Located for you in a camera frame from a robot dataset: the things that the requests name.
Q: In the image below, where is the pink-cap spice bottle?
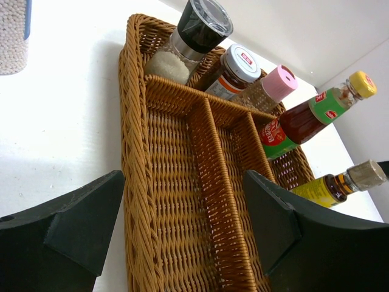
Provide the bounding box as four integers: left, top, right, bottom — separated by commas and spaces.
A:
231, 65, 298, 113

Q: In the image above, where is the small yellow-label brown bottle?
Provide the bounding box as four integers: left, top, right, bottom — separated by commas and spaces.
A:
291, 160, 388, 208

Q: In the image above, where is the black-cap salt grinder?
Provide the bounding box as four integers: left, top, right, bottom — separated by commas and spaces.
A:
145, 0, 233, 85

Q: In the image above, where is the wicker divided tray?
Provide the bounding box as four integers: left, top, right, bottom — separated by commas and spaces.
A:
119, 14, 314, 291

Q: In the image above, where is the silver-lid jar blue label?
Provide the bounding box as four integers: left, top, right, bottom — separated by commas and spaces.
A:
0, 0, 32, 75

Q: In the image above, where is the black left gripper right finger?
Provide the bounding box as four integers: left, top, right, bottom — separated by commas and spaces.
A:
244, 170, 388, 291

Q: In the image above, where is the white-lid brown sauce jar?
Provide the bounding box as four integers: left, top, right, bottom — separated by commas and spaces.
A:
204, 44, 261, 100

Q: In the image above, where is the red sauce bottle yellow cap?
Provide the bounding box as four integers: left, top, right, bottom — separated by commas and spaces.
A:
259, 71, 377, 160

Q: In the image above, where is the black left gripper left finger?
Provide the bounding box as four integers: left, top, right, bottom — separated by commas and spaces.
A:
1, 170, 125, 291

